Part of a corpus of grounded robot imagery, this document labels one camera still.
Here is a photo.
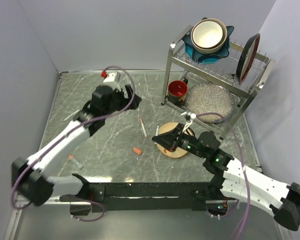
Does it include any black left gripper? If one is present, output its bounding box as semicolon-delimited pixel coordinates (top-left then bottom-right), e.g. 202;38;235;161
102;84;141;117

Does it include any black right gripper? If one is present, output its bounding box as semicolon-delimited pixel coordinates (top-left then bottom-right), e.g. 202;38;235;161
152;122;207;159

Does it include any white marker with black tip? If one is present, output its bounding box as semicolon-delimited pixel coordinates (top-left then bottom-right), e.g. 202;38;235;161
155;125;160;136

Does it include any white marker with pink end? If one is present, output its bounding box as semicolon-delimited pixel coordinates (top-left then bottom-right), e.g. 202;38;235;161
139;118;148;138

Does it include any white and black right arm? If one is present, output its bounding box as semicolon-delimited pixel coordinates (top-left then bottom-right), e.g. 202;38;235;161
152;123;300;231

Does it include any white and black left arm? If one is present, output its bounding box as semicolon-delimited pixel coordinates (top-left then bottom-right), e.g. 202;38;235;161
11;83;142;207

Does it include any tan decorated plate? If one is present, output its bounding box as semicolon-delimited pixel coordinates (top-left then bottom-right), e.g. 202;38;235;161
156;122;188;159

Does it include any red and black mug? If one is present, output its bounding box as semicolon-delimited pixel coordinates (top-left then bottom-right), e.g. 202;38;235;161
167;78;188;107

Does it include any white marker with green end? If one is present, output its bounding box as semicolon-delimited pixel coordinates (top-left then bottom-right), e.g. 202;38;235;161
63;109;80;122

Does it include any speckled glass plate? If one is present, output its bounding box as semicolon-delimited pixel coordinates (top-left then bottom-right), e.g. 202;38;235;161
185;82;235;124

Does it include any black base beam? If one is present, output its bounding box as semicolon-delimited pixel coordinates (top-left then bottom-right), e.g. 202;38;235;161
59;182;226;212

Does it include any steel dish rack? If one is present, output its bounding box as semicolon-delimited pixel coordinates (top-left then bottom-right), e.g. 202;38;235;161
160;25;276;139

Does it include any cream bowl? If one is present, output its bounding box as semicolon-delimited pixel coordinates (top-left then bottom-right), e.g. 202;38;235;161
190;18;228;54

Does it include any dark red-rimmed plate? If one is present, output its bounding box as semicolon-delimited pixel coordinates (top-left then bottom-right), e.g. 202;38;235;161
235;33;261;85

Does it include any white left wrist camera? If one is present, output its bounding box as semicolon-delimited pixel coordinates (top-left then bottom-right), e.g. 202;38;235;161
102;71;121;90

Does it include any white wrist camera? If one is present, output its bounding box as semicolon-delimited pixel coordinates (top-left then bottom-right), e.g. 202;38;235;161
180;111;197;133
102;71;121;90

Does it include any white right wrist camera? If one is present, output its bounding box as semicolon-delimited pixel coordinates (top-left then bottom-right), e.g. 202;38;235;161
180;111;197;133

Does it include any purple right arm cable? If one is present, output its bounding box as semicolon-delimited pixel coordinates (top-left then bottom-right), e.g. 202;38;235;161
196;112;251;240

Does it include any aluminium frame rail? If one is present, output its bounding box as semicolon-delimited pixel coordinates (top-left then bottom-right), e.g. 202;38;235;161
15;195;90;207

